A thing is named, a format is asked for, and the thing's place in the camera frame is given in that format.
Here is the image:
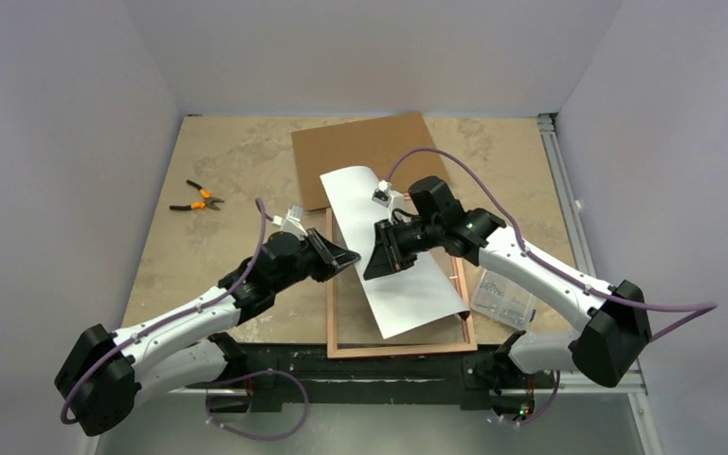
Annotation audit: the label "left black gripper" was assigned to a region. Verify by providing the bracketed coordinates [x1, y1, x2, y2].
[272, 228, 358, 294]

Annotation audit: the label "clear plastic screw box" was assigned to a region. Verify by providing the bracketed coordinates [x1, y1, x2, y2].
[470, 270, 537, 331]

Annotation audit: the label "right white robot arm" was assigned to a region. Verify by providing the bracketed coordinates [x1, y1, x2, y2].
[362, 176, 652, 388]

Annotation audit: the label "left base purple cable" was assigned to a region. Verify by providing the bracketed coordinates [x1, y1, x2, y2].
[205, 368, 311, 444]

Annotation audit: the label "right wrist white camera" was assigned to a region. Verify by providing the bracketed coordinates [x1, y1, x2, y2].
[372, 180, 405, 221]

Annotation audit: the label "orange handled pliers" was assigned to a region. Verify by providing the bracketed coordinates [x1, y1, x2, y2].
[169, 179, 226, 213]

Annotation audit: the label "brown backing board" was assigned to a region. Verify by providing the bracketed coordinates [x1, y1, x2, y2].
[291, 112, 435, 210]

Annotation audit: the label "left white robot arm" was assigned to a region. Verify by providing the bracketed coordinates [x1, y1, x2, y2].
[54, 228, 360, 436]

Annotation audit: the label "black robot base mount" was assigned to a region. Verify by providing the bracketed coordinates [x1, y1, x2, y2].
[207, 333, 555, 419]

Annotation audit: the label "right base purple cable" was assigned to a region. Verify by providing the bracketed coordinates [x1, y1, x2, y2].
[492, 370, 564, 428]

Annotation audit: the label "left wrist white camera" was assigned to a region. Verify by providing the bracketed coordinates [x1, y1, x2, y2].
[271, 205, 307, 239]

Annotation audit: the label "wrist white camera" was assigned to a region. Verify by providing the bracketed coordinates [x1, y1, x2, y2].
[372, 180, 405, 221]
[271, 205, 307, 239]

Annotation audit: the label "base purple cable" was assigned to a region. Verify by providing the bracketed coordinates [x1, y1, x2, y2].
[492, 370, 564, 428]
[205, 368, 311, 444]

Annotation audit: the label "sunset landscape photo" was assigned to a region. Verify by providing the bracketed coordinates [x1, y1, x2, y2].
[320, 166, 469, 338]

